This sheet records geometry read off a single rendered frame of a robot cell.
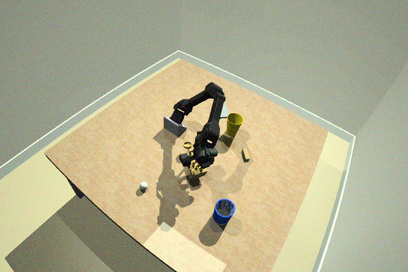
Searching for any small white ball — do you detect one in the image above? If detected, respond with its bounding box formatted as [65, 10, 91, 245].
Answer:
[140, 182, 148, 190]

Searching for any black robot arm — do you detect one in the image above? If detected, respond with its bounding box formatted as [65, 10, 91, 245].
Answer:
[169, 82, 226, 169]

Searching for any yellow cup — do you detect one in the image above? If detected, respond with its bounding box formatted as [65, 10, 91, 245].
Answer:
[226, 113, 243, 136]

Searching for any blue mug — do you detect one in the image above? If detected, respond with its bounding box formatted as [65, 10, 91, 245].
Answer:
[212, 199, 235, 225]

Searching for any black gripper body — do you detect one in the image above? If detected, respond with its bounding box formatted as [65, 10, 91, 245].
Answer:
[179, 145, 218, 167]

